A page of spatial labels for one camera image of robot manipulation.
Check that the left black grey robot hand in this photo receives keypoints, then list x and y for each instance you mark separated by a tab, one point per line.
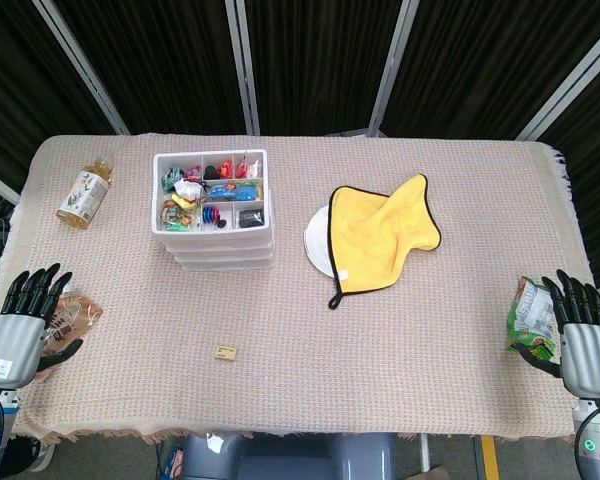
10	345

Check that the right black grey robot hand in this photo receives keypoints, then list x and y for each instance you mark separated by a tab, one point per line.
590	355

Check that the yellow eraser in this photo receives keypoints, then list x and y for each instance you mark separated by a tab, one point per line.
226	353

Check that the clear plastic drawer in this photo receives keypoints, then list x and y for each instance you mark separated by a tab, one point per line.
230	266
220	245
225	255

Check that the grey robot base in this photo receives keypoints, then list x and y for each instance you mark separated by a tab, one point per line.
290	457

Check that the green snack bag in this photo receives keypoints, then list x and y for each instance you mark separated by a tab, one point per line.
532	320

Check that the orange spout pouch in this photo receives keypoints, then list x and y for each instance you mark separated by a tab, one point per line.
82	310

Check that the tea bottle white label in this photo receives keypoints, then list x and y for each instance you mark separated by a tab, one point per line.
82	195

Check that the white table leg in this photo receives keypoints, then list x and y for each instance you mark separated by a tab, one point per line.
425	452

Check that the brown cardboard piece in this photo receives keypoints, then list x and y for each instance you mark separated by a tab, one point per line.
436	473

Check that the blue packet on floor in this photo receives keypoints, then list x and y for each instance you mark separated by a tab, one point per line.
174	462

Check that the colourful candy pile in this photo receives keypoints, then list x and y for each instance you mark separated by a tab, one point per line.
177	219

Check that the yellow candy packet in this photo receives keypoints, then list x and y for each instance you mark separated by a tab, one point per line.
185	201

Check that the green candy packet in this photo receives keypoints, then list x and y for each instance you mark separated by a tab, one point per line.
170	179

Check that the white crumpled wrapper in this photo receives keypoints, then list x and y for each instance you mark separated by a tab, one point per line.
186	189

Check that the blue red coloured discs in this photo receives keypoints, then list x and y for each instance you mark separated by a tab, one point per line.
210	215

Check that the small black round piece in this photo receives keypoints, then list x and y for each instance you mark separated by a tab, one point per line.
221	224

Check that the yellow cloth black trim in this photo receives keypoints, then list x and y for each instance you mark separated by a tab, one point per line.
375	235

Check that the red candy wrapper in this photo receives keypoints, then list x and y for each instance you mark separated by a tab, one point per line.
192	174

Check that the black small lump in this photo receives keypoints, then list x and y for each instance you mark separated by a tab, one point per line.
210	172

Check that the blue toy car package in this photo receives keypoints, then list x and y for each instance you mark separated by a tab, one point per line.
232	190

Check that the red small toy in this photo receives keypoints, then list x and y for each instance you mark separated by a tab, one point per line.
225	170

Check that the beige woven tablecloth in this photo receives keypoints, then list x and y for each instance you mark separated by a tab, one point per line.
300	350

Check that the red white clip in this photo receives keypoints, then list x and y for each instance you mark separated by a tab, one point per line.
245	169

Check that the white plate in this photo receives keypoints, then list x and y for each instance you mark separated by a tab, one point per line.
317	240

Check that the white drawer organizer box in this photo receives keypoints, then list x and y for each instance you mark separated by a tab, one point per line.
210	235

